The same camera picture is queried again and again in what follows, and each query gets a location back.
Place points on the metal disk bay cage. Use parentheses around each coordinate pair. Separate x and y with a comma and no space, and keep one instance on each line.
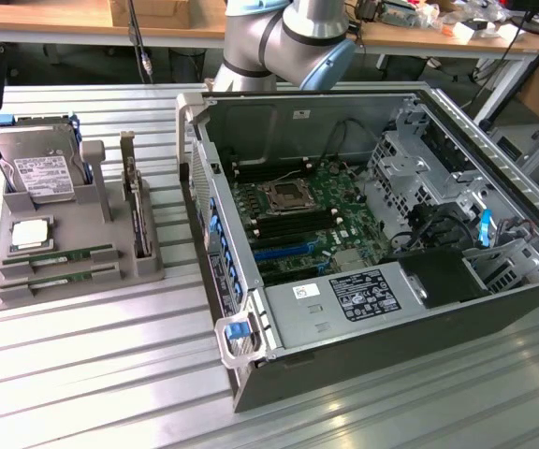
(410,178)

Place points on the green RAM stick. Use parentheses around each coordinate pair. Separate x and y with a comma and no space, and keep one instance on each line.
(63,255)
(73,278)

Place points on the grey power supply unit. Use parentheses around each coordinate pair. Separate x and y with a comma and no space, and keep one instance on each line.
(307,318)

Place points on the brown cardboard box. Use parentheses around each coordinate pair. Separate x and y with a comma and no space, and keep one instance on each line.
(152,11)

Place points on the silver hard disk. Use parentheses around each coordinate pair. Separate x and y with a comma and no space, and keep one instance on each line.
(35,154)

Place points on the wooden desk with clutter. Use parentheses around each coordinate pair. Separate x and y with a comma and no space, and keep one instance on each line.
(438,39)

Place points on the black open PC case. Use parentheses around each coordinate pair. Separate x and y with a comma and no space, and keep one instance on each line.
(391,355)

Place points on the metal CPU socket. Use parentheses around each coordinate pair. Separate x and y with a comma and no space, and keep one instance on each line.
(282,196)

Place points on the black tripod leg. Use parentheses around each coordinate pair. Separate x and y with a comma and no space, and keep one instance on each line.
(527,70)

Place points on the silver CPU chip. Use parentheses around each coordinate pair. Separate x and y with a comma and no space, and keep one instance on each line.
(31,233)

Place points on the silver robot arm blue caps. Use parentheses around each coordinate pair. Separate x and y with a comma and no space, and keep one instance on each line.
(269,42)

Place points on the blue case latch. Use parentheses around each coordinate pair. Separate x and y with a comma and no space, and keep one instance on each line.
(235,329)

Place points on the upright expansion card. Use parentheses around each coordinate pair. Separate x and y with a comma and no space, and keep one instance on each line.
(135,201)

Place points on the wooden desk white frame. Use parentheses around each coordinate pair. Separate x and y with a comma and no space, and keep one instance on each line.
(45,21)

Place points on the blue expansion slot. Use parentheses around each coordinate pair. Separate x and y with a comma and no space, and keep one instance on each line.
(283,251)

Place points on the black monitor stand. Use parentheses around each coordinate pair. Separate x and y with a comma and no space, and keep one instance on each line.
(531,21)

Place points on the grey parts rack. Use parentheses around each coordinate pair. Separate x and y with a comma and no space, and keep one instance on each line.
(73,220)

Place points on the blue locking lever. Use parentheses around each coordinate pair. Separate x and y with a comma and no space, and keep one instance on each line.
(485,227)

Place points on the green motherboard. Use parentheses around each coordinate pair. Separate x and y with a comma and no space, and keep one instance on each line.
(339,196)

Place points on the grey computer case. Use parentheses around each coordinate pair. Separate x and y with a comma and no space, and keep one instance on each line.
(527,145)

